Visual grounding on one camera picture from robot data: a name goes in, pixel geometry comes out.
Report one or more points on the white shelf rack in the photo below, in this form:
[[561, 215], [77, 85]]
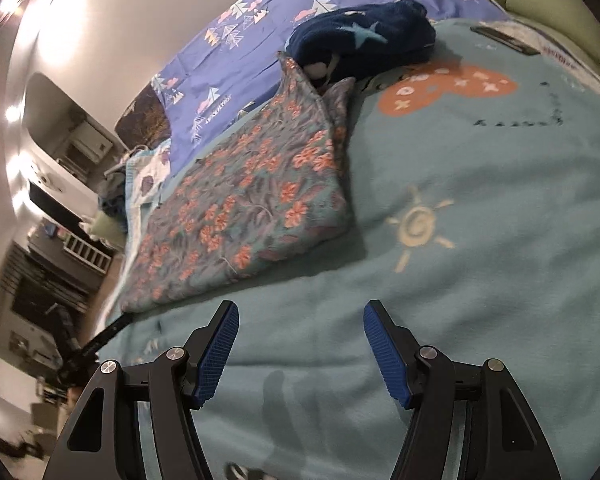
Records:
[[87, 252]]

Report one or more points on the black phone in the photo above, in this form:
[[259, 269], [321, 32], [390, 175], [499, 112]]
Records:
[[505, 39]]

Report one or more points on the white leaf print quilt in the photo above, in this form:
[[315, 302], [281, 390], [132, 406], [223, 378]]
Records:
[[147, 175]]

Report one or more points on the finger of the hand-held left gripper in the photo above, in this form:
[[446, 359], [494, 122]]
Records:
[[107, 334]]

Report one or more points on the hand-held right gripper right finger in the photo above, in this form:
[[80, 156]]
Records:
[[385, 355]]

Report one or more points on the floral print shirt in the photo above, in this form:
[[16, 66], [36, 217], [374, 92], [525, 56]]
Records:
[[240, 200]]

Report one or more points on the purple tree print sheet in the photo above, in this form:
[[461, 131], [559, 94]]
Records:
[[260, 35]]

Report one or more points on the green sofa armrest cushion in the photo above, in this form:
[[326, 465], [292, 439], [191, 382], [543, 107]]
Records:
[[106, 227]]

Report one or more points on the navy star print garment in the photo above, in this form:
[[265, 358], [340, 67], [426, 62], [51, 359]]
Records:
[[370, 35]]

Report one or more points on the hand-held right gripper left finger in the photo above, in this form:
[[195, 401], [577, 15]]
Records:
[[215, 355]]

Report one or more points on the pile of denim clothes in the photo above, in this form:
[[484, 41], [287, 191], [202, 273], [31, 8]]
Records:
[[112, 200]]

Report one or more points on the teal printed blanket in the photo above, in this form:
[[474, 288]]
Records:
[[480, 210]]

